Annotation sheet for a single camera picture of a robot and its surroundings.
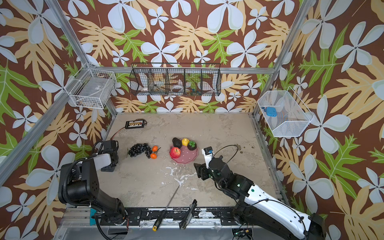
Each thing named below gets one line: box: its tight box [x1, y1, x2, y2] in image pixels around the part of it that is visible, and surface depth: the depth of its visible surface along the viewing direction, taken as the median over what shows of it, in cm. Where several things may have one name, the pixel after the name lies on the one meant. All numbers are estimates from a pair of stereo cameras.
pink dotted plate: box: [171, 144, 199, 164], surface depth 97 cm
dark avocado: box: [172, 137, 182, 149], surface depth 100 cm
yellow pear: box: [182, 138, 190, 147], surface depth 99 cm
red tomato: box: [169, 147, 181, 159], surface depth 93 cm
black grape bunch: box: [128, 143, 152, 159], surface depth 97 cm
